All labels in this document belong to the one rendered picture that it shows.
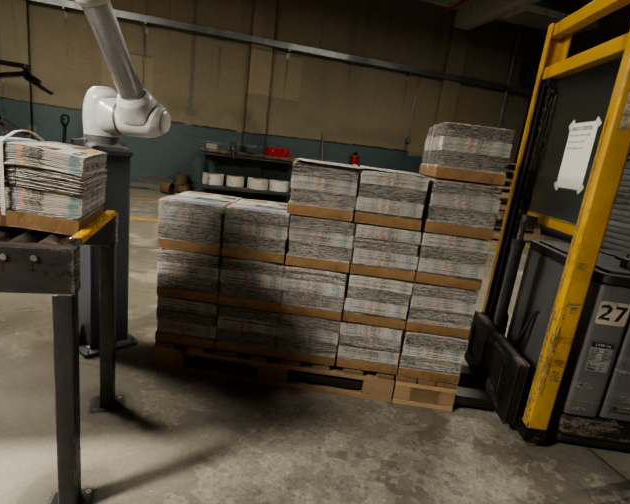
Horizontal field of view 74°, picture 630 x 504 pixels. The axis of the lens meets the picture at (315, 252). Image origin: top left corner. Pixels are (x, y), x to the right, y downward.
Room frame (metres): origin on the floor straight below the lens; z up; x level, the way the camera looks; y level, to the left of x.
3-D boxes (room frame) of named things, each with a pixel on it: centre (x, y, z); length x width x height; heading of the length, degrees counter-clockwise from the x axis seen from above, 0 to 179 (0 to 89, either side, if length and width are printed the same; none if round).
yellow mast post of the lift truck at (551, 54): (2.25, -1.05, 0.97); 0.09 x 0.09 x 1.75; 88
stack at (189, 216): (1.97, 0.12, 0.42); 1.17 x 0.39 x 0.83; 88
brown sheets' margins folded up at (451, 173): (1.94, -0.60, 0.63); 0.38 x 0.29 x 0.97; 178
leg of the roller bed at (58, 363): (1.01, 0.63, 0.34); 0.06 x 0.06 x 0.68; 16
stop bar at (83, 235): (1.25, 0.68, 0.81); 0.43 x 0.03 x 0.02; 16
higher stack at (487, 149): (1.94, -0.60, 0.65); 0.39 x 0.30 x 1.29; 178
